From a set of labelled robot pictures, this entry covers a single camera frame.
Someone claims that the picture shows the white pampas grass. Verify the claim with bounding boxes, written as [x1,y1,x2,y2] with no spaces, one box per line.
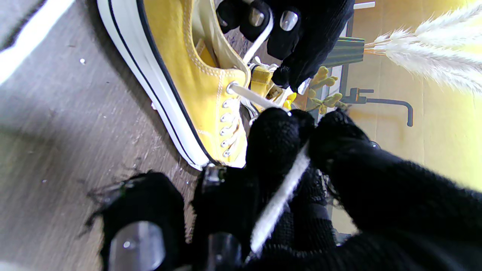
[363,2,482,95]

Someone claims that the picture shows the yellow oval fruit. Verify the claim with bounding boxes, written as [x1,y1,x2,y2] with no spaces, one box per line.
[282,92,298,111]

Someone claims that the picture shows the yellow cactus ornament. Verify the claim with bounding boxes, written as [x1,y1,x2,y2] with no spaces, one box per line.
[307,66,349,115]

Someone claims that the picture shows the black kitchen faucet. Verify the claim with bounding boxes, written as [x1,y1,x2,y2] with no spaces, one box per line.
[341,88,414,127]

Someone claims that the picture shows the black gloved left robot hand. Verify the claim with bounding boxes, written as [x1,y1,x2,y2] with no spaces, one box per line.
[217,0,355,94]

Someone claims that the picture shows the orange canvas sneaker with laces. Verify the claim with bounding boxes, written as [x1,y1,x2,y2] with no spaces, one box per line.
[249,62,298,113]

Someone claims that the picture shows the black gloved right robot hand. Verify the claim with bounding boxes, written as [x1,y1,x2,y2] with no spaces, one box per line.
[87,107,482,271]

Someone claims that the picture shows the dark green ribbed vase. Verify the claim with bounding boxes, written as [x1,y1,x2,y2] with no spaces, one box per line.
[324,37,366,69]

